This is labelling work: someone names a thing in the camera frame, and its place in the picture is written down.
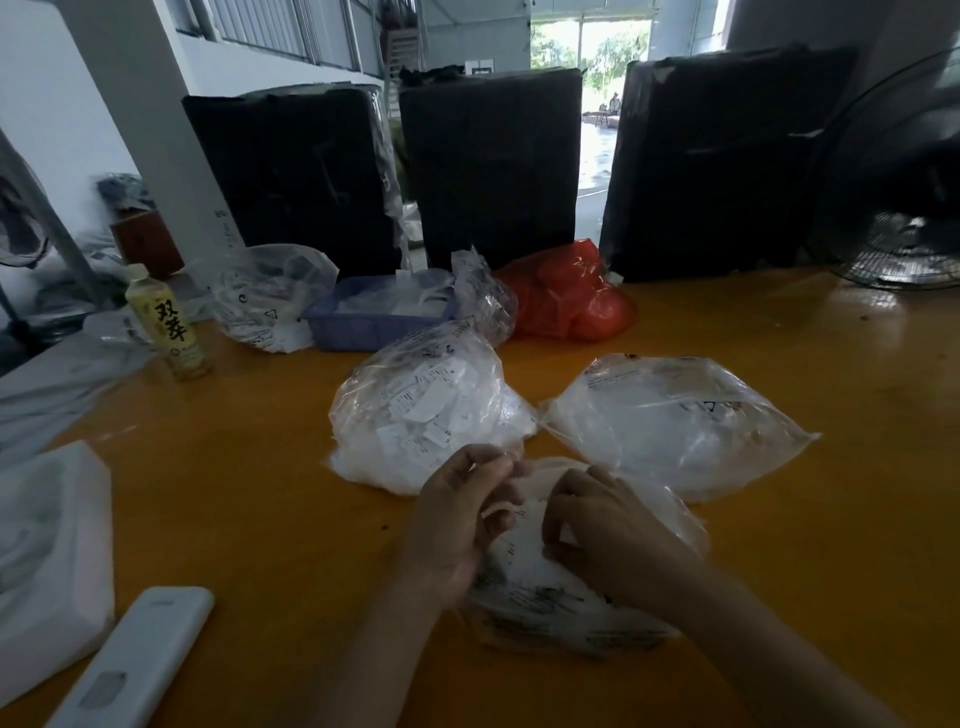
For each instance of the person's left hand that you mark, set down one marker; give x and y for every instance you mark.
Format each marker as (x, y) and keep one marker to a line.
(442, 525)

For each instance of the person's right hand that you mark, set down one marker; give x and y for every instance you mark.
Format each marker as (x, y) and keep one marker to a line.
(615, 547)

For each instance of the person's left fingers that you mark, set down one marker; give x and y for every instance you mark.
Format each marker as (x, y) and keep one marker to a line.
(491, 465)

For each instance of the person's right fingers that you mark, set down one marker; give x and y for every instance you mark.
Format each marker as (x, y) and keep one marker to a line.
(574, 499)

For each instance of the clear bag with black print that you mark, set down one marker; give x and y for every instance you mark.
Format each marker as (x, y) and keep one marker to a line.
(525, 592)

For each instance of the person's right forearm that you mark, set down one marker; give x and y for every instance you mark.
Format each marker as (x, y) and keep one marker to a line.
(765, 660)

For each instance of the person's left forearm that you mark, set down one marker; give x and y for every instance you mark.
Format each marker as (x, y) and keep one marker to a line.
(375, 667)

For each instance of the clear bag of white tags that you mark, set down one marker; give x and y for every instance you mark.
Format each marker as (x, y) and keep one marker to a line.
(420, 405)

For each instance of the clear bag of white material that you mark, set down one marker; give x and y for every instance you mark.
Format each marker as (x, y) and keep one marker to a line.
(675, 427)

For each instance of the small crumpled clear bag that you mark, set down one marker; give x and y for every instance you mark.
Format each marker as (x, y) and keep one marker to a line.
(484, 300)

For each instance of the red plastic bag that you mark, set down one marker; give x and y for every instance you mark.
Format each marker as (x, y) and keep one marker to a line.
(566, 296)

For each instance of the blue plastic tray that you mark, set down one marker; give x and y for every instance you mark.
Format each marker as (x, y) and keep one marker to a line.
(360, 326)

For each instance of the clear bag with recycling mark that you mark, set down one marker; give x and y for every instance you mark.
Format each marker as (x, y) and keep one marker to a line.
(266, 296)

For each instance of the black wrapped package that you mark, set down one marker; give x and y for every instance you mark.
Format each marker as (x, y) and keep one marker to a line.
(491, 157)
(712, 165)
(300, 172)

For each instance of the green tea bottle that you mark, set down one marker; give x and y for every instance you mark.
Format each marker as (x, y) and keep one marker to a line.
(166, 326)

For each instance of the brown box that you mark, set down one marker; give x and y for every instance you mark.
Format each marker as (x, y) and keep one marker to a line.
(146, 244)

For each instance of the white remote control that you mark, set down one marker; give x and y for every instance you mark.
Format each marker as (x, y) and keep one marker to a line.
(131, 664)

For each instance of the black electric fan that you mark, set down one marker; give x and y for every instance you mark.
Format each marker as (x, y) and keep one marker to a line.
(900, 195)

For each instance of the grey plastic sheet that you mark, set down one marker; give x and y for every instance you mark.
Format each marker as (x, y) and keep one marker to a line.
(52, 382)

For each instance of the white foam box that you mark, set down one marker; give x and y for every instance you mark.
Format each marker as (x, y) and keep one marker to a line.
(45, 555)

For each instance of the grey standing fan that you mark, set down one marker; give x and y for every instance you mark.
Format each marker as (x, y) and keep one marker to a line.
(19, 217)

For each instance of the white support post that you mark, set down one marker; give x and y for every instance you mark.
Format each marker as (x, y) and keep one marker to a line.
(150, 127)

